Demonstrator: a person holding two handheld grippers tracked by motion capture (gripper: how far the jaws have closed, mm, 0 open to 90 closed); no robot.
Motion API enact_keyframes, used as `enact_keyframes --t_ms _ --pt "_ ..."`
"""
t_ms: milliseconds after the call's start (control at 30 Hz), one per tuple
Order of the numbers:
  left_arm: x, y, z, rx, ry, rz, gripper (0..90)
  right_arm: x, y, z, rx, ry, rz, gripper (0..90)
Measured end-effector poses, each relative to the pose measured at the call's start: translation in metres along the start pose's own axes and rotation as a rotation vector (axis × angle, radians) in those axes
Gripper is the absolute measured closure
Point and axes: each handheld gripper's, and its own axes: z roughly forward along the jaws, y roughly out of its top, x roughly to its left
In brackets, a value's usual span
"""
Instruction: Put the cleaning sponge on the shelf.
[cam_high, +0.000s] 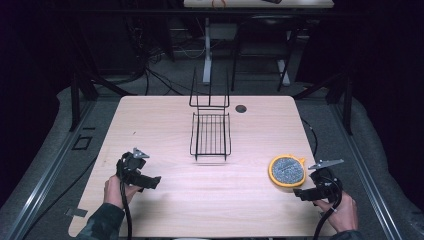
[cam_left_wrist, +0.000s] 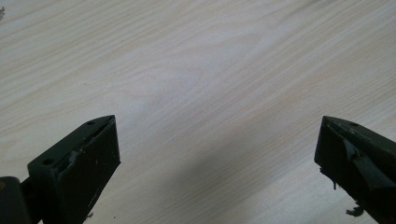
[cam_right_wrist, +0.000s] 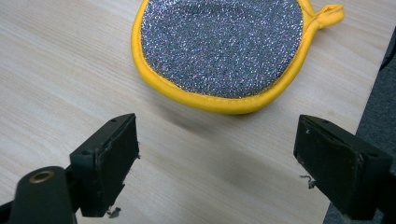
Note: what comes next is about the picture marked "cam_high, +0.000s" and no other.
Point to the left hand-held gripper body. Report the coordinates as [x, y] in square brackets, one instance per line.
[128, 165]

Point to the short black tape strip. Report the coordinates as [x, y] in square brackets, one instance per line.
[89, 128]

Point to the white background desk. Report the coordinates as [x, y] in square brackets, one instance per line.
[256, 4]

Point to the black tape square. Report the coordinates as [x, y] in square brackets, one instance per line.
[82, 142]

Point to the black chair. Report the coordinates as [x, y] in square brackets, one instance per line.
[263, 40]

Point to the black horizontal frame bar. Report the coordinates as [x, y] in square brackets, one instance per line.
[200, 12]

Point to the person's left hand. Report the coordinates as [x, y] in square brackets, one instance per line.
[113, 193]

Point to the aluminium floor rail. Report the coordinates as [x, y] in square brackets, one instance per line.
[366, 173]
[43, 173]

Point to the black metal frame post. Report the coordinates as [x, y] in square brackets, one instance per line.
[74, 103]

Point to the yellow plate with grey sponge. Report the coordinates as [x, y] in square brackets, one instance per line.
[287, 171]

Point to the person's right hand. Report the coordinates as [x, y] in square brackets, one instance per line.
[343, 213]

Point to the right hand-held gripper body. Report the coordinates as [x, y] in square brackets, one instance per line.
[325, 186]

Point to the grey tape piece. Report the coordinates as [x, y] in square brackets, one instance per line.
[76, 212]

